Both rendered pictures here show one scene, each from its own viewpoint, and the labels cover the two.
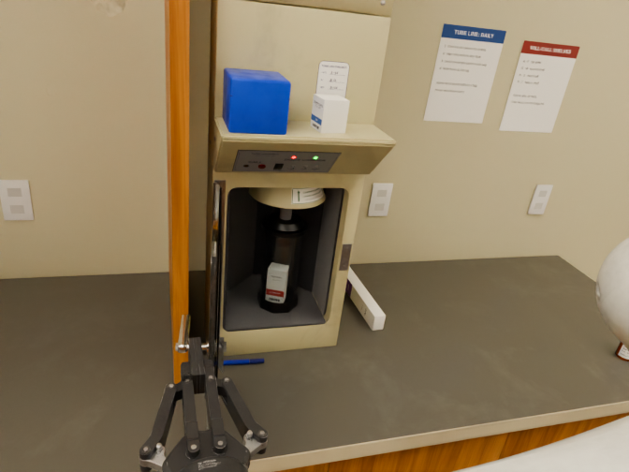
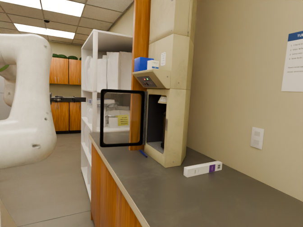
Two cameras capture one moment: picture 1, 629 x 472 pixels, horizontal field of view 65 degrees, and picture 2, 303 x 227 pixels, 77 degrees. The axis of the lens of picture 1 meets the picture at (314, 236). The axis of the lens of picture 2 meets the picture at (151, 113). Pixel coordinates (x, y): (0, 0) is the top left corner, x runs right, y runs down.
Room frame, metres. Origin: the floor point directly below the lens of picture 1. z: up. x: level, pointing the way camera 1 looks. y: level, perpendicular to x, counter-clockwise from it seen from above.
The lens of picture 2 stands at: (0.78, -1.16, 1.40)
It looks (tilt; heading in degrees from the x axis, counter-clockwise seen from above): 7 degrees down; 83
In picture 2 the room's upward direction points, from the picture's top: 3 degrees clockwise
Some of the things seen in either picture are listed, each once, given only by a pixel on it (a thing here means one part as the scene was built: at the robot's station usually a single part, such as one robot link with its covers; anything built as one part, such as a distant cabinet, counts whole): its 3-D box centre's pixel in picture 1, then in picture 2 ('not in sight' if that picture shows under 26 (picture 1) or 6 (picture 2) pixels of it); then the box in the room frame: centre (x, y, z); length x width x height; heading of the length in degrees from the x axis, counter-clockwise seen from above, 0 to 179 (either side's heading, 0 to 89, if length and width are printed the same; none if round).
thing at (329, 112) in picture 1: (329, 113); (153, 65); (0.92, 0.00, 1.54); 0.05 x 0.05 x 0.06; 26
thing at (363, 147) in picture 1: (302, 154); (149, 79); (0.90, 0.04, 1.46); 0.32 x 0.12 x 0.10; 109
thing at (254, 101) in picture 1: (255, 100); (143, 65); (0.87, 0.13, 1.56); 0.10 x 0.10 x 0.09; 19
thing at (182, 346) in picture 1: (194, 333); not in sight; (0.67, 0.18, 1.20); 0.10 x 0.05 x 0.03; 12
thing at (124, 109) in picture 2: (212, 313); (122, 118); (0.74, 0.17, 1.19); 0.30 x 0.01 x 0.40; 12
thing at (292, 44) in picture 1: (276, 185); (172, 102); (1.08, 0.10, 1.33); 0.32 x 0.25 x 0.77; 109
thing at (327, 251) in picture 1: (272, 236); (171, 120); (1.07, 0.10, 1.19); 0.26 x 0.24 x 0.35; 109
